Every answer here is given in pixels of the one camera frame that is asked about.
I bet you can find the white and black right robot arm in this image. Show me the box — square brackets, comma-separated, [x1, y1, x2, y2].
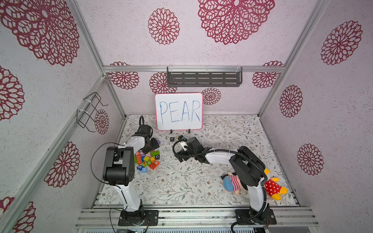
[172, 136, 268, 213]

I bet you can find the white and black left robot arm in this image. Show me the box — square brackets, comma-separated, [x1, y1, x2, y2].
[103, 116, 159, 221]

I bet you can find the long green block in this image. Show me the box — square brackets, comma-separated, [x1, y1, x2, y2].
[150, 151, 160, 157]

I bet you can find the pink framed whiteboard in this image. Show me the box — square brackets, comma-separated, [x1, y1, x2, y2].
[154, 93, 203, 131]

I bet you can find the striped plush doll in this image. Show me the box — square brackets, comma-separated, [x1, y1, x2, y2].
[221, 172, 248, 195]

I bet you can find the yellow plush toy red dress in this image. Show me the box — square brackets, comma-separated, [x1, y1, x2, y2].
[264, 169, 288, 201]

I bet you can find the black wire wall rack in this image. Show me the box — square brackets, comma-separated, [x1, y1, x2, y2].
[76, 92, 109, 135]

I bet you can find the dark grey wall shelf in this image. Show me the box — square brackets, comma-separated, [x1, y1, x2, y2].
[166, 67, 243, 87]

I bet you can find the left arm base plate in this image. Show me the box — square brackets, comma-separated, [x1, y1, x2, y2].
[118, 210, 159, 227]

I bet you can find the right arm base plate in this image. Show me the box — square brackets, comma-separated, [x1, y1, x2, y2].
[235, 207, 277, 225]

